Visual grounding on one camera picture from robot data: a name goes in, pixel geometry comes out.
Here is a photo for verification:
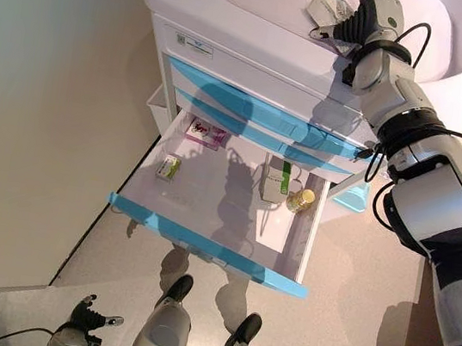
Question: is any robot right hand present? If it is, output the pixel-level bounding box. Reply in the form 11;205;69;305
305;0;410;67

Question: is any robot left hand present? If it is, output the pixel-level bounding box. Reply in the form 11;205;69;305
67;291;129;340

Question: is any blue white medicine box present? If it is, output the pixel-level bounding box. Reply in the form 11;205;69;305
303;0;358;32

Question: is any blue front cart drawer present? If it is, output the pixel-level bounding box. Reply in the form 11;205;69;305
150;53;384;163
167;86;365;177
96;97;341;302

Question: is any purple medicine box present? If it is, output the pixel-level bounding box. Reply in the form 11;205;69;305
204;128;232;152

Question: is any yellow medicine bottle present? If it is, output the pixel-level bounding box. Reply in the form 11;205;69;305
285;185;317;216

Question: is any silver robot left leg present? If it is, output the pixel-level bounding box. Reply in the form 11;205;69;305
131;293;195;346

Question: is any black robot left foot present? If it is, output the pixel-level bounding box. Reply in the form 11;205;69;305
154;269;195;314

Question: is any black robot foot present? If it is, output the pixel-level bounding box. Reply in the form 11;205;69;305
154;269;195;314
224;309;264;346

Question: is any black robot right foot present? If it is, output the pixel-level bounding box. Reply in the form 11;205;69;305
224;309;264;346

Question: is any cart label sticker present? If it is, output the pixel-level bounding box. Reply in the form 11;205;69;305
173;33;216;57

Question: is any small lime green box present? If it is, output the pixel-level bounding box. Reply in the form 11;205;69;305
155;152;185;182

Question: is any light blue waste bin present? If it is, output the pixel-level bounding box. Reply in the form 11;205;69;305
330;177;373;214

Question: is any tall white green box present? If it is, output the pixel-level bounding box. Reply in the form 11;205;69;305
259;154;298;205

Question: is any white box red print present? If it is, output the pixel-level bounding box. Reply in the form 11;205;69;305
183;114;219;146

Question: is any white cart side holder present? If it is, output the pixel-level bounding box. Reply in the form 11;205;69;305
142;82;171;126

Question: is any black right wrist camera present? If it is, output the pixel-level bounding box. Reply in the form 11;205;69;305
340;59;360;88

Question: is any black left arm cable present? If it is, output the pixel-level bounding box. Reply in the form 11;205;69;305
0;320;56;346

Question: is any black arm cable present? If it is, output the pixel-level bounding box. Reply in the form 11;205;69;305
355;16;462;256
0;320;56;346

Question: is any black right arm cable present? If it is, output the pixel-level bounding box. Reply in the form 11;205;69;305
355;16;462;256

